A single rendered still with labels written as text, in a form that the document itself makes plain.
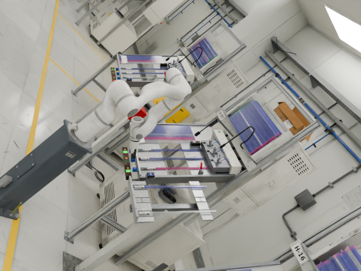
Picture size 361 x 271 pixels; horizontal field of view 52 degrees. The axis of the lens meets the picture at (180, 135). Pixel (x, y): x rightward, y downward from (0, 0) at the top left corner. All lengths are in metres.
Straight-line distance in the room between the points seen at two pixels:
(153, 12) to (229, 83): 3.27
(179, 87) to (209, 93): 1.77
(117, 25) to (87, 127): 4.87
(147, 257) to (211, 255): 1.38
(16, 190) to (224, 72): 2.41
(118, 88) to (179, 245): 1.55
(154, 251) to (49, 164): 1.29
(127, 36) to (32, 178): 5.00
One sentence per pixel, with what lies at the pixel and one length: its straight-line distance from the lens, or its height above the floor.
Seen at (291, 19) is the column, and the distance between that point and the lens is 6.06.
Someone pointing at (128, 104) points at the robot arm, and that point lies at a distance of 2.07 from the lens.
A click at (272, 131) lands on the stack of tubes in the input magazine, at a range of 2.75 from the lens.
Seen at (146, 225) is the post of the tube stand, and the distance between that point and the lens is 2.42.
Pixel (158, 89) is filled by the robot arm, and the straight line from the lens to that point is 2.21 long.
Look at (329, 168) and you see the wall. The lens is 4.29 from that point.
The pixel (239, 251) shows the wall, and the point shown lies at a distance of 4.27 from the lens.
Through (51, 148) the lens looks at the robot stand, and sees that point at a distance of 2.28.
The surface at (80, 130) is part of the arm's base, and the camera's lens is 2.20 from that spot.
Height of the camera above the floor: 1.64
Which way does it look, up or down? 12 degrees down
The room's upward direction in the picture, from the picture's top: 53 degrees clockwise
